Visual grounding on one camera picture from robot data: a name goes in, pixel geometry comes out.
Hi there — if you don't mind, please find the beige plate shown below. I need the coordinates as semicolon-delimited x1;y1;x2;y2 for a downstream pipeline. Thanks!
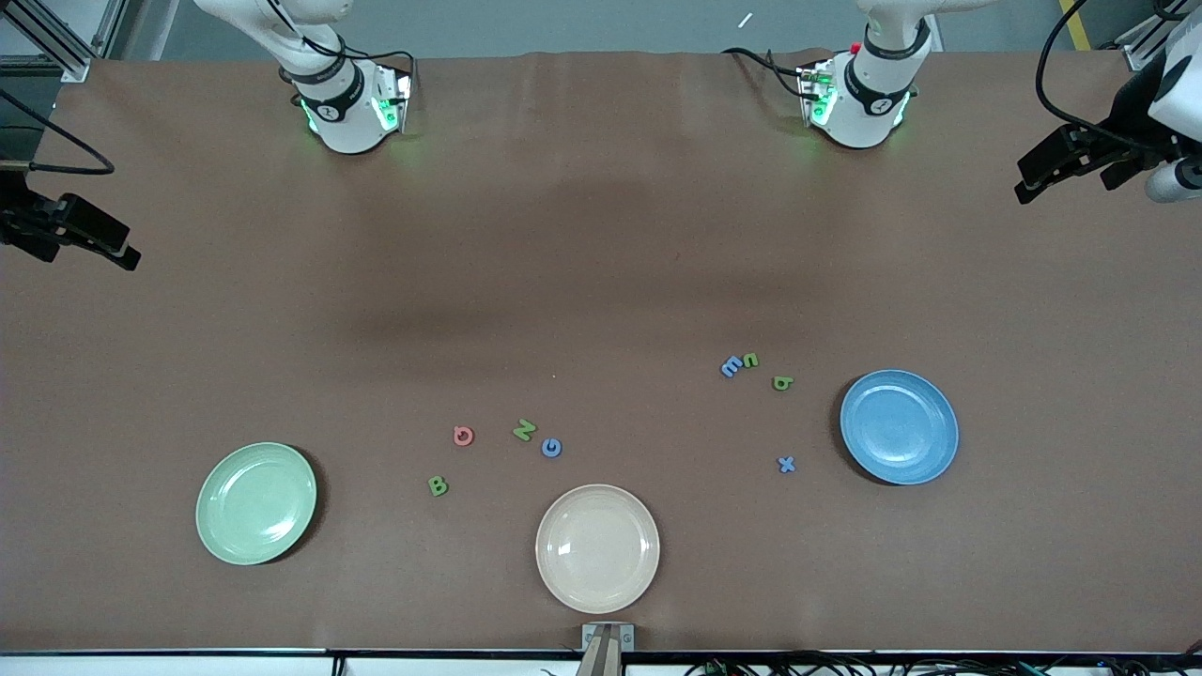
535;484;661;615

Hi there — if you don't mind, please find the blue plate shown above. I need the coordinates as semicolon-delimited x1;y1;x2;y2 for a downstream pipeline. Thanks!
840;369;960;486

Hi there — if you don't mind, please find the metal connector plate green light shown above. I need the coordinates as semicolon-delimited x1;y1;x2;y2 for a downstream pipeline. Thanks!
374;68;415;134
797;60;838;129

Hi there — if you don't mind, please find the black left arm base cable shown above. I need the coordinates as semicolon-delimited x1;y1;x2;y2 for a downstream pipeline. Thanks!
721;46;810;100

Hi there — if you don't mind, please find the aluminium frame profile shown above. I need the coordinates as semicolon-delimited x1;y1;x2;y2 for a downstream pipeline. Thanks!
0;0;128;84
1120;17;1177;72

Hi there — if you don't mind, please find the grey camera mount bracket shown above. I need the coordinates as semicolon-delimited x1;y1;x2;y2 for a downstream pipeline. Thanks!
581;622;636;676

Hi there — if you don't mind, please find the black right arm base cable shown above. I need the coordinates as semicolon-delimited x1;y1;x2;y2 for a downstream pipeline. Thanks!
270;0;419;104

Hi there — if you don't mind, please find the black arm base cable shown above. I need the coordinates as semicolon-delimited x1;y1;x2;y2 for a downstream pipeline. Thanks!
721;46;810;100
270;0;419;104

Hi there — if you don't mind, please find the brown table cover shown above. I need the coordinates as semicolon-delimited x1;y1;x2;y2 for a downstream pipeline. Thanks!
0;49;1202;654

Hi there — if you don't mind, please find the yellow floor tape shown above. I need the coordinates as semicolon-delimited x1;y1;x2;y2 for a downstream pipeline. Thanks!
1058;0;1093;51

